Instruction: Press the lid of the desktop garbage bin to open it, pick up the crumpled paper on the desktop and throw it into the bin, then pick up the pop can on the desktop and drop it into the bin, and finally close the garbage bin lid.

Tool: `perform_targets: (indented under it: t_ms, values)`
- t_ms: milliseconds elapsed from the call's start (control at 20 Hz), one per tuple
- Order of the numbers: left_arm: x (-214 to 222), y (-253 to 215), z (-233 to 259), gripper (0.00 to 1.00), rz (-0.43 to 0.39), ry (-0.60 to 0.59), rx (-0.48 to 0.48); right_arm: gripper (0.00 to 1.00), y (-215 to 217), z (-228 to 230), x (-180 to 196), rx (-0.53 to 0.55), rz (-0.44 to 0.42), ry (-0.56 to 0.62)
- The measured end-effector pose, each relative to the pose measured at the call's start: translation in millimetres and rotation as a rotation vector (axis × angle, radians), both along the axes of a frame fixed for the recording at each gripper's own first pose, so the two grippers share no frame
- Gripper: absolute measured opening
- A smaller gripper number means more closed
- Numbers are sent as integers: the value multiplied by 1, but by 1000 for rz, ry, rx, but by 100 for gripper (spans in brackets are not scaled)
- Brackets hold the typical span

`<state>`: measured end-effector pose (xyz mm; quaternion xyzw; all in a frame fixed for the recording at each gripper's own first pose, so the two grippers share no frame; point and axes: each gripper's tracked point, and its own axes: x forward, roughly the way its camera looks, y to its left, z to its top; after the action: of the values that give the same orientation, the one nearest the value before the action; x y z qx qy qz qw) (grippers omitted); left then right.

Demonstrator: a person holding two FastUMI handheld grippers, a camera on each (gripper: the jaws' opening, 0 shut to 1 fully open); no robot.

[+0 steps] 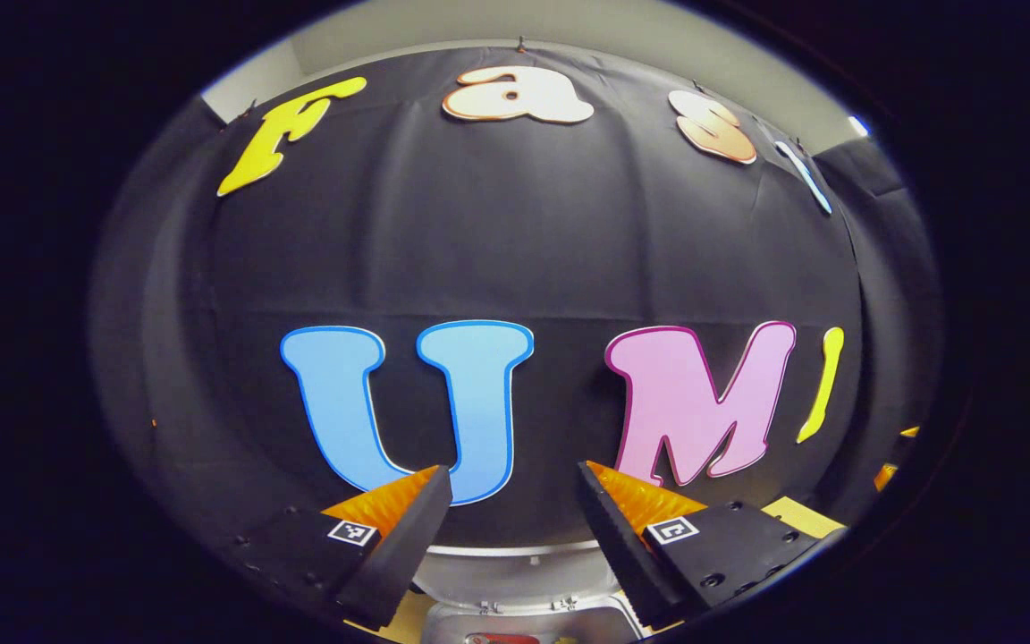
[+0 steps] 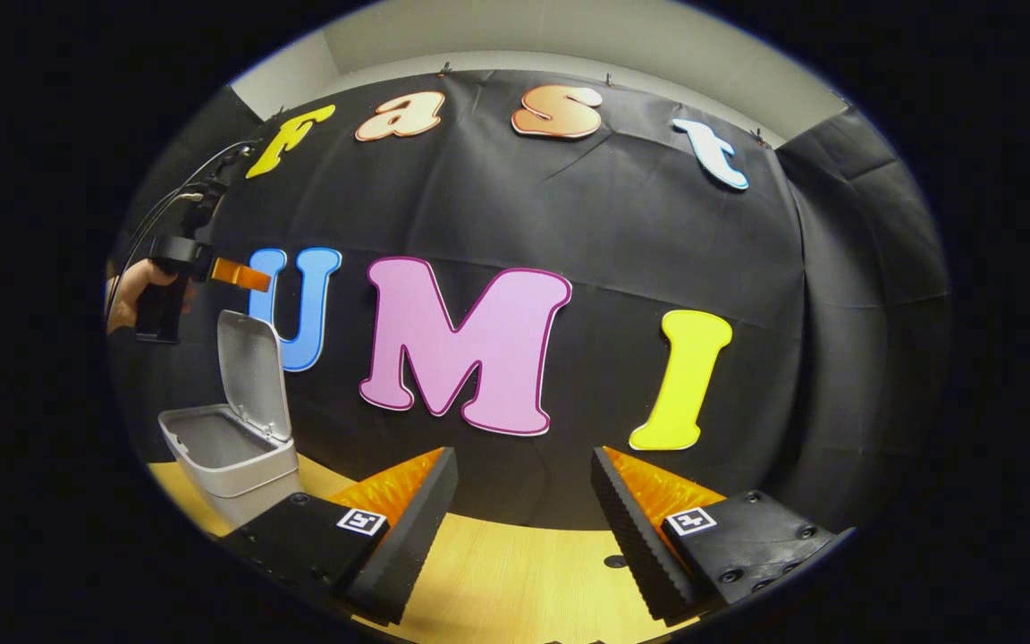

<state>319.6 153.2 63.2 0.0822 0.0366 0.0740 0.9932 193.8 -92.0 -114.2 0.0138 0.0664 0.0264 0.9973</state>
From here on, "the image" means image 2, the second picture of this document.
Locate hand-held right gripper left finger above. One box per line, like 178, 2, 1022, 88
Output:
222, 447, 460, 627

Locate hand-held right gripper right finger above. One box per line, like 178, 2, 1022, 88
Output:
591, 445, 838, 625

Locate white desktop garbage bin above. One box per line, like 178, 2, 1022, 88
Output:
158, 309, 301, 529

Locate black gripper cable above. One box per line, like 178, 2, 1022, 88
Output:
106, 139, 257, 314

